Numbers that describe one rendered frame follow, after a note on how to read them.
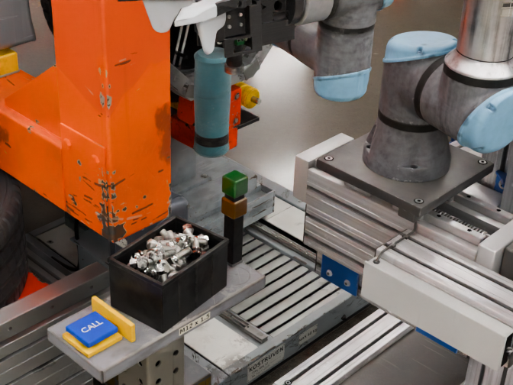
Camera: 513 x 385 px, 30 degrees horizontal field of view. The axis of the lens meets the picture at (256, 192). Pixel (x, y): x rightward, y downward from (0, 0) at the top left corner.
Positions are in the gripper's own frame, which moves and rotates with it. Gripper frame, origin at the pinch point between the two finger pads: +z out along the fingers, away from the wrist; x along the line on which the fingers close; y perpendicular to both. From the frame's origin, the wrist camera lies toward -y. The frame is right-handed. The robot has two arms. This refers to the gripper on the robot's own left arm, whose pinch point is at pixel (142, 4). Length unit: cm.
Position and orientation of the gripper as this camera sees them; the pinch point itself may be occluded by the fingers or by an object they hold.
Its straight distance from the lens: 112.5
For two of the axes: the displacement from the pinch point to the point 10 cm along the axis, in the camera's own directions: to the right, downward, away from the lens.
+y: 0.3, 9.1, 4.2
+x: -5.3, -3.4, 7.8
